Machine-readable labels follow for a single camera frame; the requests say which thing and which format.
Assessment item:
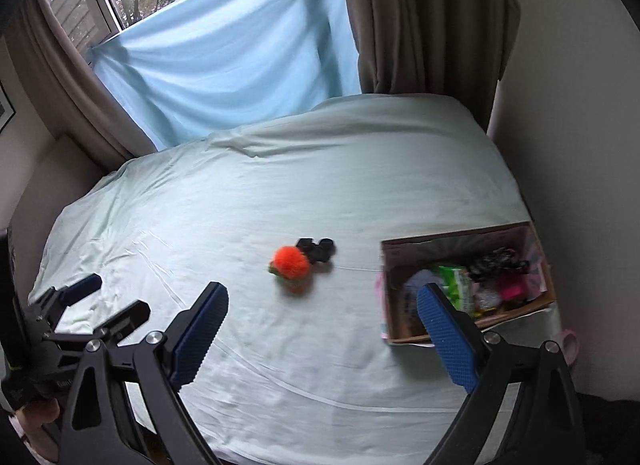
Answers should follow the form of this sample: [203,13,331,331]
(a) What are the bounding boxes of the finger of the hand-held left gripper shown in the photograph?
[27,273,103,335]
[94,300,152,347]

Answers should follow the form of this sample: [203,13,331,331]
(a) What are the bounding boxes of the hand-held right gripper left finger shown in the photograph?
[59,282,230,465]

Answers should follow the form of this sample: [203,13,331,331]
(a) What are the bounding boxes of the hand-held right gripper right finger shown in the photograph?
[417,284,587,465]

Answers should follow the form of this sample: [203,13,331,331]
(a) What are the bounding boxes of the cardboard box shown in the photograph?
[377,221,557,346]

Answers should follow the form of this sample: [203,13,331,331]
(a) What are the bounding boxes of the green snack packet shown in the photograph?
[432,265,476,317]

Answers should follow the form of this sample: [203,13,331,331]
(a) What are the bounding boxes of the round glitter compact mirror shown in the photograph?
[472,285,503,314]

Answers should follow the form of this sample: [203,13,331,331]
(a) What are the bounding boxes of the grey sock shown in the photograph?
[402,269,441,316]

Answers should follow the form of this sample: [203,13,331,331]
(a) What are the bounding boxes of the pink zip pouch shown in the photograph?
[502,272,531,302]

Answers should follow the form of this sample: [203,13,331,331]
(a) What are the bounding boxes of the orange fuzzy ball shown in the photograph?
[269,245,313,293]

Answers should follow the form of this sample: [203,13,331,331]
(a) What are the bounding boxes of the black hair clip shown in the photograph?
[295,237,337,266]

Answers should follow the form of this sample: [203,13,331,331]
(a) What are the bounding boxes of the person's left hand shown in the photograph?
[15,397,62,442]

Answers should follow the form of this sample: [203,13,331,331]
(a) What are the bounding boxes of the beige headboard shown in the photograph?
[10,132,108,231]

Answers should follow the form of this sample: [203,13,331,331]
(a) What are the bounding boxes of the bed with pale green sheet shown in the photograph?
[27,92,563,465]

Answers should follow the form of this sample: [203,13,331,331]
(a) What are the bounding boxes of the beige curtain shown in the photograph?
[327,0,521,133]
[15,0,161,161]

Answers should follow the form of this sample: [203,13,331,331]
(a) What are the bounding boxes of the light blue hanging cloth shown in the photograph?
[87,0,363,152]

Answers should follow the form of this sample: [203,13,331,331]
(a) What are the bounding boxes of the framed wall picture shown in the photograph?
[0,80,16,133]

